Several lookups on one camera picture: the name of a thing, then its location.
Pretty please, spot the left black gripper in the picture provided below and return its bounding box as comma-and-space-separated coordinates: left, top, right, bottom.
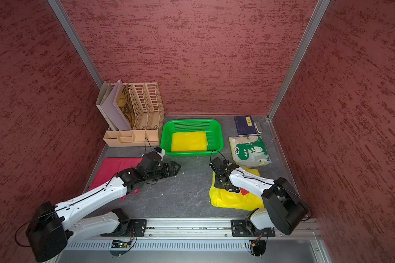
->
145, 161, 181, 182

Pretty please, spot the yellow duck raincoat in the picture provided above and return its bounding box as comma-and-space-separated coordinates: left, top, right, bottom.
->
209, 173, 264, 211

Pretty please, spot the plain yellow raincoat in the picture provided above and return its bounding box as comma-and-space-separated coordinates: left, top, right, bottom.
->
171, 131, 208, 152

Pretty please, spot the green dinosaur raincoat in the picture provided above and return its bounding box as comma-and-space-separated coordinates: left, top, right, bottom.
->
229, 135, 272, 168

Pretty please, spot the pink raincoat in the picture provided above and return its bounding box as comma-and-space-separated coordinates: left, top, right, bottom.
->
89, 158, 143, 200

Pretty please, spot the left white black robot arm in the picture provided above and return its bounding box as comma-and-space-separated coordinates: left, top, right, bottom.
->
25, 161, 181, 263

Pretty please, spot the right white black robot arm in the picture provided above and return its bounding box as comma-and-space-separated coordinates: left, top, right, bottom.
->
210, 161, 309, 236

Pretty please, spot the green plastic basket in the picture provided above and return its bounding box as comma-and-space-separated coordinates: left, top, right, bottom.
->
160, 119, 224, 157

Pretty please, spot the dark blue book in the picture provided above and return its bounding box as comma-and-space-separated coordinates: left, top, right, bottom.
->
234, 116, 257, 136

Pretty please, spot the small grey white device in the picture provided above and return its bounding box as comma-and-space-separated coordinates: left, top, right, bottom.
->
254, 122, 263, 135

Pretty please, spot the beige desk file organizer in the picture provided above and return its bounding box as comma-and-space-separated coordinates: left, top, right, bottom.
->
103, 82, 165, 147

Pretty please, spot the lilac folder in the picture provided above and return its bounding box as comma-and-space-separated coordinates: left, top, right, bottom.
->
99, 80, 131, 130

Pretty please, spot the brown patterned book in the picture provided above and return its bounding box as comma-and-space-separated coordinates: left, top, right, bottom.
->
115, 82, 136, 130

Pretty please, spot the beige cardboard folder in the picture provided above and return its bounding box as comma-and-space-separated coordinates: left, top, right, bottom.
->
95, 81, 118, 131

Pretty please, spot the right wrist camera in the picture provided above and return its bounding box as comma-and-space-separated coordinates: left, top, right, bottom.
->
209, 157, 230, 176

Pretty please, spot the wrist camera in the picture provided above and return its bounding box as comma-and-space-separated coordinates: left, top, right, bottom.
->
140, 147, 165, 171
209, 157, 230, 176

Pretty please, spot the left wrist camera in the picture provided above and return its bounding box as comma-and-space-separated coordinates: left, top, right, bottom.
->
140, 147, 165, 171

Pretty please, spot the aluminium front rail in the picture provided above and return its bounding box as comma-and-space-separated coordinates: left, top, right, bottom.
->
54, 217, 323, 240

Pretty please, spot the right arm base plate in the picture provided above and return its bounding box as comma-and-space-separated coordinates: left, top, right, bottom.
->
231, 219, 275, 238

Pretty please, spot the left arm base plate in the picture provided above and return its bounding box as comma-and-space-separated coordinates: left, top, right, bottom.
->
101, 219, 147, 238

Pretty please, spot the left circuit board with wires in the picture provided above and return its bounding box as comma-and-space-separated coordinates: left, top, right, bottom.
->
109, 240, 135, 258

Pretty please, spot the left aluminium corner post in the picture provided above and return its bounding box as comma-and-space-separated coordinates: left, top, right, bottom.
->
47, 0, 104, 88

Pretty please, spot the aluminium corner post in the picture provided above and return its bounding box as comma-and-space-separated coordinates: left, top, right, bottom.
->
47, 0, 104, 88
267, 0, 330, 122

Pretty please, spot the right aluminium corner post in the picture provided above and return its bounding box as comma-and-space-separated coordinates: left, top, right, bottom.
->
267, 0, 330, 122

